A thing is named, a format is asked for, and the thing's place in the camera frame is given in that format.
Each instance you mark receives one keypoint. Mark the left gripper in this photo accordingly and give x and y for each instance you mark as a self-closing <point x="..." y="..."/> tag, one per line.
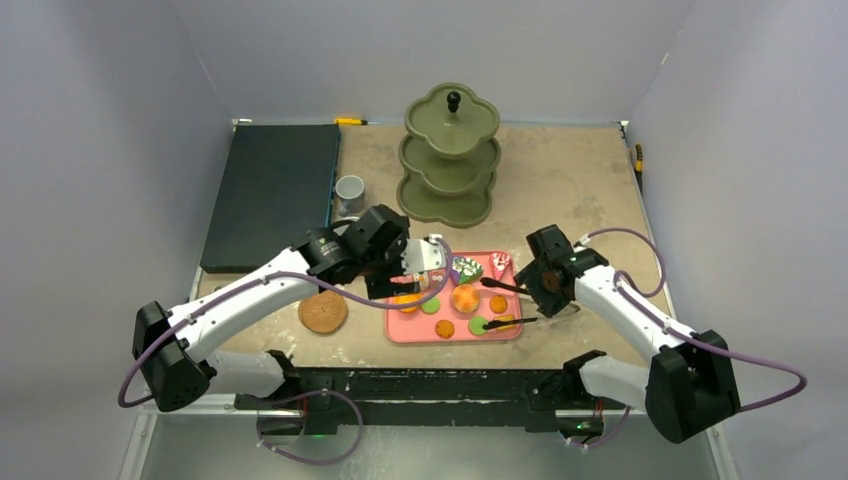
<point x="378" y="286"/>

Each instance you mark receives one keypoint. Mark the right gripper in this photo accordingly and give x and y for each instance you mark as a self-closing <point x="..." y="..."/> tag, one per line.
<point x="527" y="287"/>

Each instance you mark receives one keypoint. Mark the black metal tongs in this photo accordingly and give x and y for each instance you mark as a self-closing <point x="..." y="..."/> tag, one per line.
<point x="503" y="287"/>

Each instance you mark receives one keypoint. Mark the pink triangle cake slice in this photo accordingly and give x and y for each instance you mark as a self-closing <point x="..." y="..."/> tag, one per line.
<point x="500" y="261"/>

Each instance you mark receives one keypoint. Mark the pink serving tray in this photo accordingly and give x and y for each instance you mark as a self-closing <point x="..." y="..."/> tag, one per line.
<point x="419" y="327"/>

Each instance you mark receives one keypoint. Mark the purple green cake slice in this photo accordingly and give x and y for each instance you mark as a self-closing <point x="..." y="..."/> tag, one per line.
<point x="465" y="270"/>

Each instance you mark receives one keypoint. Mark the green three-tier stand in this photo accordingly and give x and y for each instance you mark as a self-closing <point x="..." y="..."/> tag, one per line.
<point x="449" y="155"/>

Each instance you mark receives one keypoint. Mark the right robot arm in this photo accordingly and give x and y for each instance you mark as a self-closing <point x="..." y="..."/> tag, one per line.
<point x="687" y="384"/>

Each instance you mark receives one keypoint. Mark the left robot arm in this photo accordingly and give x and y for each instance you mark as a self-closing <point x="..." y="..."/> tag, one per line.
<point x="177" y="350"/>

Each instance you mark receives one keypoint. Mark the square orange cracker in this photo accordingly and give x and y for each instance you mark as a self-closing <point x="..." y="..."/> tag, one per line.
<point x="505" y="322"/>

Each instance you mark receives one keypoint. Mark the chocolate chip cookie upper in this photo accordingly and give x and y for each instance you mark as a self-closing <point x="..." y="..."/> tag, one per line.
<point x="498" y="304"/>

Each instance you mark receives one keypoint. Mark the chocolate chip cookie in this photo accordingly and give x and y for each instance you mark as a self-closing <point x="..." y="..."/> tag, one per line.
<point x="444" y="329"/>
<point x="498" y="304"/>

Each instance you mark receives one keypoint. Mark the grey mug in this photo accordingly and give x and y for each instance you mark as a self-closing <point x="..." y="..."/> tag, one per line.
<point x="350" y="195"/>

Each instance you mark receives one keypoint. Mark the orange egg tart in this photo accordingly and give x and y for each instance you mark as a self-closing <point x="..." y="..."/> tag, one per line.
<point x="411" y="302"/>

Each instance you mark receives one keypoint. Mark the green macaron near tart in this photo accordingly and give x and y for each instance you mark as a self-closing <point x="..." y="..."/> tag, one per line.
<point x="431" y="306"/>

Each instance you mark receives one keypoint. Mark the round bread bun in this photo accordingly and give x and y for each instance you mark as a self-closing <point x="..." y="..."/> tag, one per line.
<point x="465" y="299"/>

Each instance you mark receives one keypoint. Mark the green macaron lower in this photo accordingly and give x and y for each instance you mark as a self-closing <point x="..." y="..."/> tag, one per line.
<point x="477" y="325"/>

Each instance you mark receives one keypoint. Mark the woven rattan coaster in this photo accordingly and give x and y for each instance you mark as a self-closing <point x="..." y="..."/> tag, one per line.
<point x="323" y="313"/>

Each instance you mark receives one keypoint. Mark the chocolate chip cookie lower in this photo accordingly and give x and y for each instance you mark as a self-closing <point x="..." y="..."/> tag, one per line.
<point x="444" y="329"/>

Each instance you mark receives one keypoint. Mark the dark blue flat box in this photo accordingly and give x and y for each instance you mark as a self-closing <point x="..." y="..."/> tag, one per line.
<point x="277" y="184"/>

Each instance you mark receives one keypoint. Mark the yellow screwdriver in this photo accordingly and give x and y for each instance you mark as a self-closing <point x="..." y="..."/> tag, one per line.
<point x="351" y="121"/>

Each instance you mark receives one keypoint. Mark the yellow black tool right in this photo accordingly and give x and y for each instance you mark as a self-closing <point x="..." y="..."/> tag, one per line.
<point x="639" y="160"/>

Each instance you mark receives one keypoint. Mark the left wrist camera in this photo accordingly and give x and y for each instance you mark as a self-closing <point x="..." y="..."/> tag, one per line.
<point x="423" y="255"/>

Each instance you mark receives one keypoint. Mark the black base frame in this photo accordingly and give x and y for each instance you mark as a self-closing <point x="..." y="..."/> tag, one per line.
<point x="537" y="400"/>

